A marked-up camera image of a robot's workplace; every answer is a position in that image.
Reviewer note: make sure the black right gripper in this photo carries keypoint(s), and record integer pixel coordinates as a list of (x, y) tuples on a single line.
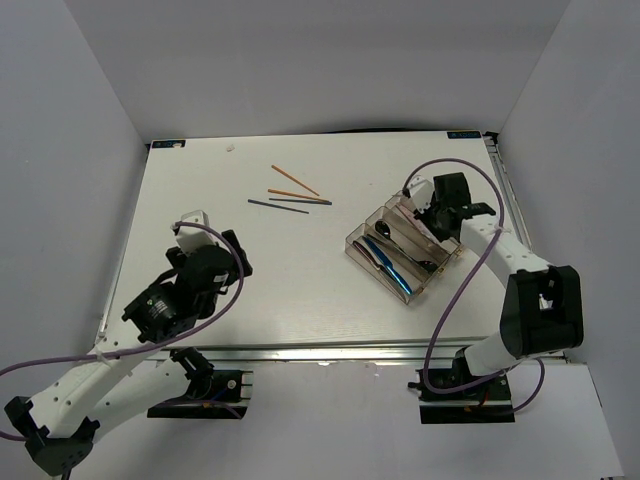
[(440, 235)]

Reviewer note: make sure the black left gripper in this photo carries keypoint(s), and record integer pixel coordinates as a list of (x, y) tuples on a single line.
[(178, 258)]

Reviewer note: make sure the pink handled fork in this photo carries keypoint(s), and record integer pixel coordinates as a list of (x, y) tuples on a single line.
[(416, 223)]

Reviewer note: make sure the blue knife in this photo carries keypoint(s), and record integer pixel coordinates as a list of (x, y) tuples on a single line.
[(387, 265)]

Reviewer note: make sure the black knife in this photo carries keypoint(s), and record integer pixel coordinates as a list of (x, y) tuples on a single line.
[(370, 257)]

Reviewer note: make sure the dark blue chopstick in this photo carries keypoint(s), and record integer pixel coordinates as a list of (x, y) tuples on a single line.
[(274, 206)]

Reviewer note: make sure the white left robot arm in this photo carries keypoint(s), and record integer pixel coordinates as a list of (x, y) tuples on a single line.
[(60, 425)]

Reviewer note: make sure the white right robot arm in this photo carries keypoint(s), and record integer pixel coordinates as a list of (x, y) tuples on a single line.
[(477, 235)]

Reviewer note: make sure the clear compartment utensil tray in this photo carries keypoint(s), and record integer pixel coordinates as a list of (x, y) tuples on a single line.
[(408, 239)]

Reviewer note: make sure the right corner marker sticker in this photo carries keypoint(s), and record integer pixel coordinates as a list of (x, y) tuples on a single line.
[(464, 134)]

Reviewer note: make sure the corner marker sticker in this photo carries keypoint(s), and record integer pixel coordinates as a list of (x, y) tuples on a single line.
[(464, 134), (168, 144)]

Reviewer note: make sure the orange blue-tipped chopstick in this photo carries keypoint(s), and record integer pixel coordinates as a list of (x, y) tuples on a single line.
[(298, 196)]

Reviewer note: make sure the orange chopstick far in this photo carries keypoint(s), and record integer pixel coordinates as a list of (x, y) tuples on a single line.
[(294, 179)]

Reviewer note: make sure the left corner marker sticker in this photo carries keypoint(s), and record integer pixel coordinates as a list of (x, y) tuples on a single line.
[(168, 144)]

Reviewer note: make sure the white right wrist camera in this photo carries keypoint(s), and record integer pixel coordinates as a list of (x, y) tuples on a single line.
[(420, 191)]

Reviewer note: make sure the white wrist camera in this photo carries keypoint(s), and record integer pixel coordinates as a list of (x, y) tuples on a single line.
[(420, 191), (188, 238)]

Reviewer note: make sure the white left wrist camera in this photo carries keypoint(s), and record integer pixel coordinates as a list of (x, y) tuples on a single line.
[(188, 238)]

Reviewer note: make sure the aluminium table frame rail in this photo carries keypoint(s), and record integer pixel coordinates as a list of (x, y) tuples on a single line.
[(525, 200)]

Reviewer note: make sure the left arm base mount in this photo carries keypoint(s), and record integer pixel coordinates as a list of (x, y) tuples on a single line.
[(213, 393)]

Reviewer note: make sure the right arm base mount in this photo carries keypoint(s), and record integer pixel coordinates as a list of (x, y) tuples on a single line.
[(488, 403)]

